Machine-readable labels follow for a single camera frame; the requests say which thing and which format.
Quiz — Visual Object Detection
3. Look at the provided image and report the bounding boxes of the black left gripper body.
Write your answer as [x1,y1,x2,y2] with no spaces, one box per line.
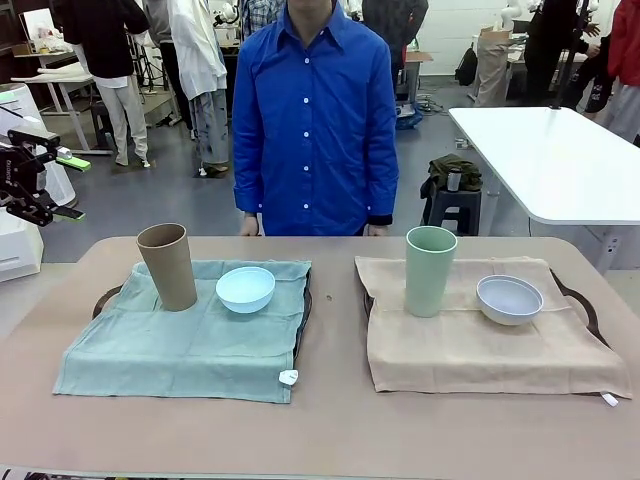
[0,143,47,200]

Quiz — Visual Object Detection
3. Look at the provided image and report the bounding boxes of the person in red jacket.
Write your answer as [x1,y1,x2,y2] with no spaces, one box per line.
[599,0,640,149]

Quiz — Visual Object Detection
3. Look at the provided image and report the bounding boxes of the beige cloth mat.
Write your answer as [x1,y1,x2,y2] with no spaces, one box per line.
[353,255,634,407]

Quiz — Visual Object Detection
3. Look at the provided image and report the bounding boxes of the light blue bowl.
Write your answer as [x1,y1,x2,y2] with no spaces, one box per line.
[215,266,277,315]

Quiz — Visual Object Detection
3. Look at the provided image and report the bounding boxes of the teal cloth mat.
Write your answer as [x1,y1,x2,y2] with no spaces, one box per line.
[52,258,314,405]

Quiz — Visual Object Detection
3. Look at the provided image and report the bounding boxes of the wooden top workbench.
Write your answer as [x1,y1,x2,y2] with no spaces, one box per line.
[399,49,434,96]

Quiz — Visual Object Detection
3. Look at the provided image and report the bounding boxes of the person's right forearm blue sleeve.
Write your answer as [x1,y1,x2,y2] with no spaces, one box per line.
[232,119,266,216]

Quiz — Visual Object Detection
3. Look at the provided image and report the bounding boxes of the grey white bowl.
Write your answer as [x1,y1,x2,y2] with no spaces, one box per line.
[475,274,545,327]

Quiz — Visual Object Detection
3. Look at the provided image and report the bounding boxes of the person in black jacket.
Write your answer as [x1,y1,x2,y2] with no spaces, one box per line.
[524,0,614,114]

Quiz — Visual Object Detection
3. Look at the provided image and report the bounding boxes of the black plastic stool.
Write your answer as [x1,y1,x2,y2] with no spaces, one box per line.
[422,187,484,236]

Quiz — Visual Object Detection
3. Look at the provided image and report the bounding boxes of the person in white coat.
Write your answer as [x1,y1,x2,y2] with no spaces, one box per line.
[167,0,236,177]

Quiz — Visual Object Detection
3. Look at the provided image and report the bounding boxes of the tall brown cup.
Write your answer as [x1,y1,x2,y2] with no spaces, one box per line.
[136,223,199,313]

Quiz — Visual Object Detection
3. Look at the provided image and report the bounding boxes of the tall pale green cup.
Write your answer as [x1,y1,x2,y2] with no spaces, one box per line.
[404,225,459,319]

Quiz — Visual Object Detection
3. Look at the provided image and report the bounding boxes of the white foam box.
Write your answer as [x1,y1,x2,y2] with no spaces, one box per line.
[0,204,44,284]

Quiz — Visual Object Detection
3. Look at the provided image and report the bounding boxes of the person in dark clothes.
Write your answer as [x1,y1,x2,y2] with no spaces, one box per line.
[362,0,430,101]

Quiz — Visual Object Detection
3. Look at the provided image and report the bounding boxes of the black backpack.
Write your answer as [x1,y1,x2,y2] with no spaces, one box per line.
[454,44,479,87]

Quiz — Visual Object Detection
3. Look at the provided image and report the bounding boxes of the olive green jacket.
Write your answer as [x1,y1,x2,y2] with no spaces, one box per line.
[419,153,484,199]

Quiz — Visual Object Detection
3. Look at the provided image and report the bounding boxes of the person's left forearm blue sleeve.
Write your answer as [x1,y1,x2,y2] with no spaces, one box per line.
[367,134,401,227]

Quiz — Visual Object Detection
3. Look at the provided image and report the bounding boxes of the person black top beige trousers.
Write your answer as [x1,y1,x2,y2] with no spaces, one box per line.
[52,0,151,169]

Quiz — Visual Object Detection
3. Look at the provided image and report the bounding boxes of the person in plaid shirt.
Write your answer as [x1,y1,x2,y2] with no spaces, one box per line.
[239,0,281,39]

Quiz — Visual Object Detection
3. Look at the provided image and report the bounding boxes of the white desk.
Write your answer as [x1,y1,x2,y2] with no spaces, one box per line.
[9,62,116,156]

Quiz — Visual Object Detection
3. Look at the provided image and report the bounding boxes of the person in blue shirt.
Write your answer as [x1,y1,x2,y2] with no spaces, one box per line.
[232,0,401,238]

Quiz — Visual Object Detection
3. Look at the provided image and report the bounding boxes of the white table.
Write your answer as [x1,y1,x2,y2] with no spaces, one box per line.
[448,106,640,274]

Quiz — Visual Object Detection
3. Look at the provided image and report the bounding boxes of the white air purifier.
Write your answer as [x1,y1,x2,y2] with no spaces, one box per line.
[0,83,78,209]

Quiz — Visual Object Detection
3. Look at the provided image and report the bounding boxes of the black tripod pole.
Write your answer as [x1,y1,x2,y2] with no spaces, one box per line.
[549,0,591,112]

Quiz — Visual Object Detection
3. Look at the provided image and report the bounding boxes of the beige covered stand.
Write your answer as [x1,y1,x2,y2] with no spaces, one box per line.
[472,27,512,109]

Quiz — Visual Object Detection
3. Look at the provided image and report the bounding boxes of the dark brown handled tray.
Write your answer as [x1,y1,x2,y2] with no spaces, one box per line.
[362,268,614,351]
[92,264,315,396]

